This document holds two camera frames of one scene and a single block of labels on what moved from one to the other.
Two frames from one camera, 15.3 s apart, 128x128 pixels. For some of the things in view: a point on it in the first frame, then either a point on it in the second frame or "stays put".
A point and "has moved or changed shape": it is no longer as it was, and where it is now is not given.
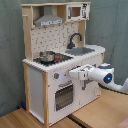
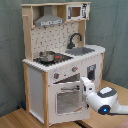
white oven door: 64,100 has moved or changed shape
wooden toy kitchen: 55,45 stays put
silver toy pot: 47,56 stays put
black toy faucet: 70,45 stays put
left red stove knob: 56,75 stays put
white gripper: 81,72 -> 88,85
